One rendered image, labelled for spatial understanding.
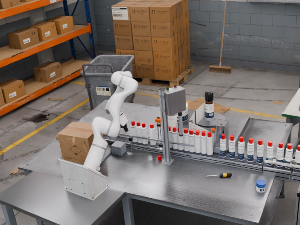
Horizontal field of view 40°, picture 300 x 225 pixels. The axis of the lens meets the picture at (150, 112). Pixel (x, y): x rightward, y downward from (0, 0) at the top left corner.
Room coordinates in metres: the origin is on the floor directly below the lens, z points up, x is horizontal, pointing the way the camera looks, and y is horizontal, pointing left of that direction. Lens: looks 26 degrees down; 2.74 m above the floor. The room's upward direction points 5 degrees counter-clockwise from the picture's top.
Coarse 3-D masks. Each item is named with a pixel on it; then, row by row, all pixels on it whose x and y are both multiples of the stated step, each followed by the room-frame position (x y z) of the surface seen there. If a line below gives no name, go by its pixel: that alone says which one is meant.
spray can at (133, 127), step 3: (132, 123) 3.29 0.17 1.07; (132, 126) 3.28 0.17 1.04; (135, 126) 3.29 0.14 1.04; (132, 129) 3.28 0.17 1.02; (135, 129) 3.28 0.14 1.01; (132, 132) 3.28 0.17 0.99; (135, 132) 3.28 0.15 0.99; (135, 135) 3.28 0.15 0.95; (135, 138) 3.28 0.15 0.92; (132, 141) 3.30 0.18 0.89; (135, 141) 3.28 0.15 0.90
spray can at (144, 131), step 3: (144, 123) 3.25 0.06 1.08; (144, 126) 3.24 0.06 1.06; (141, 129) 3.25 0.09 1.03; (144, 129) 3.23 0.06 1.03; (144, 132) 3.23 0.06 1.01; (144, 135) 3.23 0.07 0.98; (147, 135) 3.25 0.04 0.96; (144, 141) 3.23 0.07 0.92; (147, 141) 3.24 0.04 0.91; (144, 144) 3.23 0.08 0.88
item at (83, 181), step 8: (64, 160) 2.68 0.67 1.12; (64, 168) 2.69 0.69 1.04; (72, 168) 2.64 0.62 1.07; (80, 168) 2.59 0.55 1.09; (88, 168) 2.55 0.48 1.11; (64, 176) 2.70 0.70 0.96; (72, 176) 2.65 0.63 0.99; (80, 176) 2.60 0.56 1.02; (88, 176) 2.55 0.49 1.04; (96, 176) 2.61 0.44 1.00; (104, 176) 2.68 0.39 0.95; (64, 184) 2.71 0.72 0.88; (72, 184) 2.65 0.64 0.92; (80, 184) 2.60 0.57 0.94; (88, 184) 2.56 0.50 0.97; (96, 184) 2.60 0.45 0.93; (104, 184) 2.67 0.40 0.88; (72, 192) 2.66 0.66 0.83; (80, 192) 2.61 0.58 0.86; (88, 192) 2.57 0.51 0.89; (96, 192) 2.59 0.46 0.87
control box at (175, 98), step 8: (176, 88) 3.04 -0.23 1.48; (184, 88) 3.02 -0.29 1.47; (168, 96) 2.94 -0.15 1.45; (176, 96) 2.98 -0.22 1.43; (184, 96) 3.01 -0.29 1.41; (168, 104) 2.94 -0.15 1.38; (176, 104) 2.97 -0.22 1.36; (184, 104) 3.01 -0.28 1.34; (168, 112) 2.94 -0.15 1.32; (176, 112) 2.97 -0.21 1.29
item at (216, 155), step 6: (108, 138) 3.40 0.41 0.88; (114, 138) 3.39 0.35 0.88; (120, 138) 3.38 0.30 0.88; (126, 138) 3.37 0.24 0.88; (138, 144) 3.24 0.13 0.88; (156, 144) 3.21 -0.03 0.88; (162, 144) 3.20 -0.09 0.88; (174, 150) 3.08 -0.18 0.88; (180, 150) 3.07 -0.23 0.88; (210, 156) 2.94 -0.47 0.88; (216, 156) 2.93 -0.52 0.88; (228, 156) 2.91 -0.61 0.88; (246, 162) 2.79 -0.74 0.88; (252, 162) 2.79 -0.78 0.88
